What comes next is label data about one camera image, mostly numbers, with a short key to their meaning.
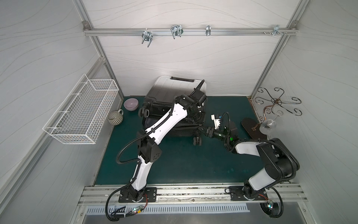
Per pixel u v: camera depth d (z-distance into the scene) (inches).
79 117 27.0
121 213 27.6
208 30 30.7
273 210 28.1
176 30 30.1
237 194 28.8
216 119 31.8
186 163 34.5
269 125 29.7
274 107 28.6
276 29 30.1
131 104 43.8
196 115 26.8
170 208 27.7
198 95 24.8
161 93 35.3
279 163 18.1
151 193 29.0
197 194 29.6
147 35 30.8
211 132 30.8
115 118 38.6
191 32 31.5
